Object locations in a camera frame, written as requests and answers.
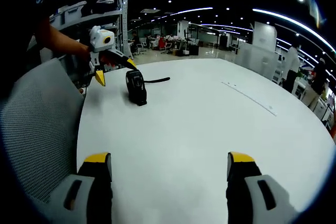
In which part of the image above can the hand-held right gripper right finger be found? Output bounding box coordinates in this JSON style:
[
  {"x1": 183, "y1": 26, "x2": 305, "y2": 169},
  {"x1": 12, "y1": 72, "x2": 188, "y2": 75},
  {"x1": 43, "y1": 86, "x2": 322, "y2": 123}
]
[{"x1": 226, "y1": 151, "x2": 300, "y2": 224}]

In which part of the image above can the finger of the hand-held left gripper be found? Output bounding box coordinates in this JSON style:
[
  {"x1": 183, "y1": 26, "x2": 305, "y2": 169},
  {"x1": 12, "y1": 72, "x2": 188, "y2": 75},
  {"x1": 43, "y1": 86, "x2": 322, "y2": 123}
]
[
  {"x1": 93, "y1": 62, "x2": 106, "y2": 87},
  {"x1": 100, "y1": 49, "x2": 138, "y2": 71}
]

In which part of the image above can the black tape measure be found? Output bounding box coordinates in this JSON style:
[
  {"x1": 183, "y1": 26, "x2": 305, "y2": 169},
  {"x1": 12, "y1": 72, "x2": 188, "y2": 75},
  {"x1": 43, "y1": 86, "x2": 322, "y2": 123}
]
[{"x1": 125, "y1": 69, "x2": 171, "y2": 107}]

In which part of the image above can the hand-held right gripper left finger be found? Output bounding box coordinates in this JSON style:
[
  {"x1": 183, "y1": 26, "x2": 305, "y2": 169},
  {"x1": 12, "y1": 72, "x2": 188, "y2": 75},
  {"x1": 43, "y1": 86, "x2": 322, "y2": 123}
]
[{"x1": 48, "y1": 152, "x2": 113, "y2": 224}]

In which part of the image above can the grey mesh office chair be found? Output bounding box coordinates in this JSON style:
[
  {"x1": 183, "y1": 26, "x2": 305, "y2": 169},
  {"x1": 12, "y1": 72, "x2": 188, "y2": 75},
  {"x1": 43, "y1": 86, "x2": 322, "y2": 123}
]
[{"x1": 0, "y1": 58, "x2": 85, "y2": 210}]

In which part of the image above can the white square pillar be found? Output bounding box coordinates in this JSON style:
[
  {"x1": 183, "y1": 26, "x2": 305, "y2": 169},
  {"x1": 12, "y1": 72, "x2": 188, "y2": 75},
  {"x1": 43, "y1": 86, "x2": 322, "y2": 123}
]
[{"x1": 252, "y1": 21, "x2": 278, "y2": 51}]

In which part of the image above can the person's body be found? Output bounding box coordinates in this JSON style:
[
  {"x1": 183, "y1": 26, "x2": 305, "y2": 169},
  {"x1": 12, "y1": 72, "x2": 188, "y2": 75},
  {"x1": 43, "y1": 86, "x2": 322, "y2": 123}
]
[{"x1": 0, "y1": 0, "x2": 61, "y2": 83}]

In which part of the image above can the grey metal storage shelf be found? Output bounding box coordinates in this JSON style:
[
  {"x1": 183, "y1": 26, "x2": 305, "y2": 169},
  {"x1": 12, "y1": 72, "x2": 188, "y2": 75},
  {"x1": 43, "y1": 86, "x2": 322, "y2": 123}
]
[{"x1": 48, "y1": 0, "x2": 132, "y2": 59}]

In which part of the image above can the person's left forearm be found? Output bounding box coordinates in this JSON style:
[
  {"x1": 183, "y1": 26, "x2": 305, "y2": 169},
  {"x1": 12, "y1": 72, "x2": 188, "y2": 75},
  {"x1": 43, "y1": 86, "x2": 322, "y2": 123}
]
[{"x1": 35, "y1": 18, "x2": 92, "y2": 61}]

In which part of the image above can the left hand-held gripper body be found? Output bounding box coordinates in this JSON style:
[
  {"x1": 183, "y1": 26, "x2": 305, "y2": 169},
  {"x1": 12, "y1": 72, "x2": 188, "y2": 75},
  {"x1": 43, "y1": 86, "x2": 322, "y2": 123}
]
[{"x1": 88, "y1": 25, "x2": 116, "y2": 74}]

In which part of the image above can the white cabinet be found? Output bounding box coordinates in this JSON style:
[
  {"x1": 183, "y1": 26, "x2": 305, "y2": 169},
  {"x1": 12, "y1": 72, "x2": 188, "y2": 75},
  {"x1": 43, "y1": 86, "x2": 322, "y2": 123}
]
[{"x1": 235, "y1": 42, "x2": 281, "y2": 80}]

